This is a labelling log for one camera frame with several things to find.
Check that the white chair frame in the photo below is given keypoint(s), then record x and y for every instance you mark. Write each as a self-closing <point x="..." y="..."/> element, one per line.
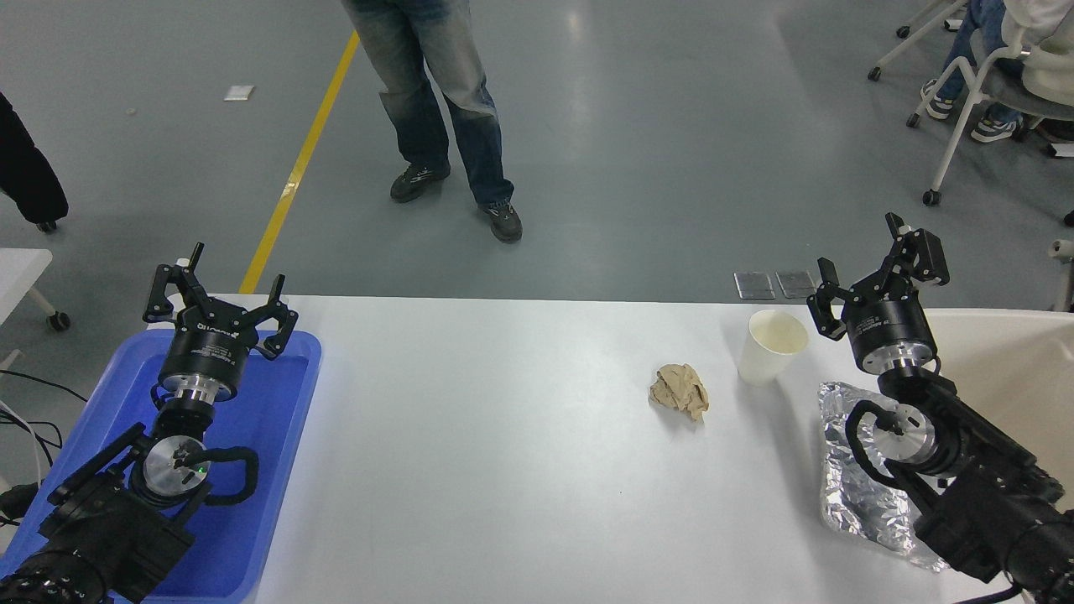
<point x="1067" y="277"/>

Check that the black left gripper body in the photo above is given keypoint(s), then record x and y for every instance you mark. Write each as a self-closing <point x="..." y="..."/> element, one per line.
<point x="205" y="348"/>

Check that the black chair caster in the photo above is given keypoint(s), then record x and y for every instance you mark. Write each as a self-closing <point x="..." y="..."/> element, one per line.
<point x="47" y="226"/>

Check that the white wheeled chair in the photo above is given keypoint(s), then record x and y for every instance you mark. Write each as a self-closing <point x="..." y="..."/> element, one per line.
<point x="965" y="92"/>

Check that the white paper cup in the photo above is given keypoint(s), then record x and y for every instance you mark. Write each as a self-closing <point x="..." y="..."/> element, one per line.
<point x="763" y="356"/>

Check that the crumpled silver foil tray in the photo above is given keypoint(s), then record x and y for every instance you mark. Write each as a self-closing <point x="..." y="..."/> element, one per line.
<point x="864" y="503"/>

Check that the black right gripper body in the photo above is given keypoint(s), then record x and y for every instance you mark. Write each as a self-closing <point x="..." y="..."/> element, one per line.
<point x="889" y="327"/>

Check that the seated person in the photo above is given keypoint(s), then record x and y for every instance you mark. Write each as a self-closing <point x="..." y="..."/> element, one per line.
<point x="1049" y="59"/>

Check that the crumpled tan paper ball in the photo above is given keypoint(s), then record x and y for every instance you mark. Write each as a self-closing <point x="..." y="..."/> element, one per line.
<point x="680" y="390"/>

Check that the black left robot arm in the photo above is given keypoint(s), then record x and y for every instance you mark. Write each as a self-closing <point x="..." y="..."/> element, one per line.
<point x="109" y="520"/>

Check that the small white side table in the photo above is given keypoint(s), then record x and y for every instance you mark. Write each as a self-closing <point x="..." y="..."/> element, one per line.
<point x="17" y="273"/>

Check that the blue plastic tray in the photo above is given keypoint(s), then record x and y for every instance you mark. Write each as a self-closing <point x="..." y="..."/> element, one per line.
<point x="268" y="436"/>

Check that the standing person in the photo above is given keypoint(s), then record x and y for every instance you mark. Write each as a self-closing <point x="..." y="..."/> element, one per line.
<point x="419" y="84"/>

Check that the white chair legs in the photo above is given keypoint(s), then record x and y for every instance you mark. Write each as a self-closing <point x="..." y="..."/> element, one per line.
<point x="910" y="38"/>

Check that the large pale bin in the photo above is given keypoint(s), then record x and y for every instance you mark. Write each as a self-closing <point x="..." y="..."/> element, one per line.
<point x="1007" y="369"/>

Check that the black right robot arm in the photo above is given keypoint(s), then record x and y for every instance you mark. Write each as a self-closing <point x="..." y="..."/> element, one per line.
<point x="990" y="495"/>

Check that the person in dark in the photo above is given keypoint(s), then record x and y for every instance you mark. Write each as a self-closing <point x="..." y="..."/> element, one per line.
<point x="25" y="168"/>

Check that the metal floor plate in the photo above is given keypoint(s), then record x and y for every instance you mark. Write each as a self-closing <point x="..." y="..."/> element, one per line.
<point x="754" y="285"/>
<point x="796" y="283"/>

